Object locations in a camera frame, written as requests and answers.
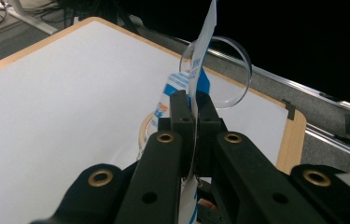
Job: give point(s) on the blue and white pouch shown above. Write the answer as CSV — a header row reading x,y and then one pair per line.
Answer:
x,y
205,31

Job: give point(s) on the wooden framed white work board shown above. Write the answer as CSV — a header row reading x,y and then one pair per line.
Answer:
x,y
70,109

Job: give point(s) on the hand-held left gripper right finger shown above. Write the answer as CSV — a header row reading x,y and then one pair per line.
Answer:
x,y
244,174

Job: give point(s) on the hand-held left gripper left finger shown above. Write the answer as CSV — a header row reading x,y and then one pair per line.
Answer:
x,y
163,174

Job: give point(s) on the white metal desk frame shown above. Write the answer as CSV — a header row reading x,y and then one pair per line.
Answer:
x,y
29,17

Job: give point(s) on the black corner tape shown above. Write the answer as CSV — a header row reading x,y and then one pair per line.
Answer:
x,y
289,109

